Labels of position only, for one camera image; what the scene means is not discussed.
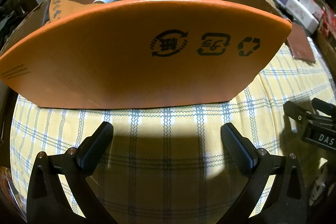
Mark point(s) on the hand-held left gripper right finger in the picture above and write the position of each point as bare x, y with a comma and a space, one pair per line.
237, 148

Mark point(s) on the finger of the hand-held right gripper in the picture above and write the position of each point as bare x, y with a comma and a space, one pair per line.
298, 112
325, 108

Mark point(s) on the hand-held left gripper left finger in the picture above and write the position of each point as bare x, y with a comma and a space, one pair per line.
97, 147

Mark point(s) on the brown notebook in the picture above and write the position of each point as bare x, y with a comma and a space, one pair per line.
300, 43

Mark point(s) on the orange cardboard box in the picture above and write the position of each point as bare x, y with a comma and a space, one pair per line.
105, 56

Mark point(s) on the yellow plaid tablecloth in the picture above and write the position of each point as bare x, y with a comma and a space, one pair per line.
275, 87

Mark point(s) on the pile of red packets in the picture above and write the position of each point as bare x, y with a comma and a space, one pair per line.
328, 19

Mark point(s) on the white tissue box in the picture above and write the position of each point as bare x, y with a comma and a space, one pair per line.
302, 14

